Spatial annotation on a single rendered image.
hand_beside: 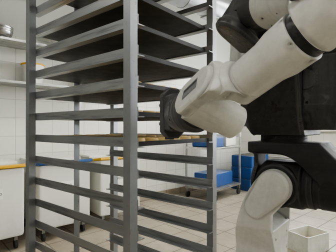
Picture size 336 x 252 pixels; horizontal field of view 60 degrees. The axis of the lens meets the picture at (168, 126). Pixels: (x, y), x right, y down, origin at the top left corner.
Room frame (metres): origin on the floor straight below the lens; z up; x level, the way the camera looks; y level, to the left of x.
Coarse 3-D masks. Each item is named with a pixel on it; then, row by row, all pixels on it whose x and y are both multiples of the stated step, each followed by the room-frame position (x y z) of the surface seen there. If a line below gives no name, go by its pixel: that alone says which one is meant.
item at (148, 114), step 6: (138, 114) 0.88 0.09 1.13; (144, 114) 0.90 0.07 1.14; (150, 114) 0.92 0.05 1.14; (156, 114) 0.94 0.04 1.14; (90, 120) 1.45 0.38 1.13; (96, 120) 1.45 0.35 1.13; (102, 120) 1.45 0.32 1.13; (108, 120) 1.45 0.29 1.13; (114, 120) 1.45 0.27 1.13; (120, 120) 1.45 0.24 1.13
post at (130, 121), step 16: (128, 0) 0.82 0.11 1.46; (128, 16) 0.82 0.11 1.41; (128, 32) 0.82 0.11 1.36; (128, 48) 0.82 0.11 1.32; (128, 64) 0.82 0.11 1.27; (128, 80) 0.82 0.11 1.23; (128, 96) 0.82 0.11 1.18; (128, 112) 0.82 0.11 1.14; (128, 128) 0.82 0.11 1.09; (128, 144) 0.82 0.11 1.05; (128, 160) 0.82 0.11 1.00; (128, 176) 0.82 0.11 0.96; (128, 192) 0.82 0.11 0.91; (128, 208) 0.82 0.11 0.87; (128, 224) 0.82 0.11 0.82; (128, 240) 0.82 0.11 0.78
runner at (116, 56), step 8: (96, 56) 0.97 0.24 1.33; (104, 56) 0.94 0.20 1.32; (112, 56) 0.91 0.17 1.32; (120, 56) 0.89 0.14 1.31; (64, 64) 1.09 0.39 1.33; (72, 64) 1.06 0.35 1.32; (80, 64) 1.02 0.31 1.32; (88, 64) 0.99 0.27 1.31; (96, 64) 0.97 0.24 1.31; (104, 64) 0.97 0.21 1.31; (40, 72) 1.20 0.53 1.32; (48, 72) 1.16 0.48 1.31; (56, 72) 1.13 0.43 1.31; (64, 72) 1.12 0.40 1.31
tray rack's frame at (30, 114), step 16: (32, 0) 1.22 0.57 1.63; (32, 16) 1.22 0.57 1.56; (32, 32) 1.22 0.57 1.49; (32, 48) 1.22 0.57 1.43; (32, 64) 1.22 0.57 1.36; (32, 80) 1.22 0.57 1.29; (32, 96) 1.22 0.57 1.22; (32, 112) 1.22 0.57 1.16; (32, 128) 1.22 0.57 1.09; (112, 128) 1.56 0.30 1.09; (32, 144) 1.22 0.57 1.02; (32, 160) 1.22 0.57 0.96; (112, 160) 1.56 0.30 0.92; (32, 176) 1.22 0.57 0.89; (112, 176) 1.56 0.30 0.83; (32, 192) 1.22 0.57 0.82; (112, 192) 1.56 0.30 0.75; (32, 208) 1.22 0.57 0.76; (112, 208) 1.56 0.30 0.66; (32, 224) 1.22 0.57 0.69; (32, 240) 1.22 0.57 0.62
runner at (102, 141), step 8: (40, 136) 1.20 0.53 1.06; (48, 136) 1.16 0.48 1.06; (56, 136) 1.12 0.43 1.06; (64, 136) 1.09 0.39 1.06; (72, 136) 1.05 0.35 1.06; (80, 136) 1.02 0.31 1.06; (88, 136) 0.99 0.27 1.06; (96, 136) 0.96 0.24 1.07; (104, 136) 0.94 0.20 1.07; (88, 144) 0.99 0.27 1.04; (96, 144) 0.96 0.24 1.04; (104, 144) 0.94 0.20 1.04; (112, 144) 0.91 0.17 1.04; (120, 144) 0.89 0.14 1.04
